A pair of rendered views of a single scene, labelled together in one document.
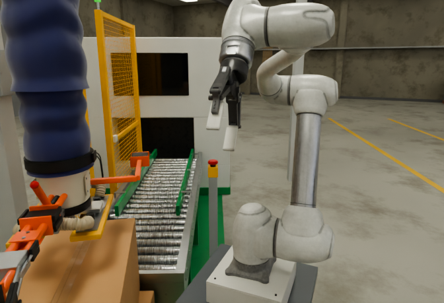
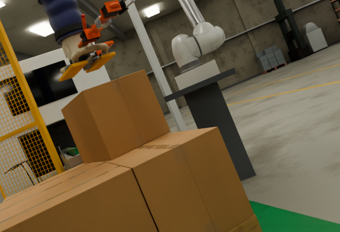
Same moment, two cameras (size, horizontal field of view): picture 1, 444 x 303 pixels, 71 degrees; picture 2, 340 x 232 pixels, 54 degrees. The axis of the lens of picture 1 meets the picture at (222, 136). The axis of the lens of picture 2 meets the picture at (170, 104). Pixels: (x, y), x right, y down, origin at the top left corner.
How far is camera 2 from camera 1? 1.71 m
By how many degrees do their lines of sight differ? 23
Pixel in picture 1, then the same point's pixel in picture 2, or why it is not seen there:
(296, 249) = (208, 38)
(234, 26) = not seen: outside the picture
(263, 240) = (191, 43)
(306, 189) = (198, 16)
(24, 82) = not seen: outside the picture
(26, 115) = (55, 3)
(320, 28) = not seen: outside the picture
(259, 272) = (197, 63)
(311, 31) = not seen: outside the picture
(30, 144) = (61, 17)
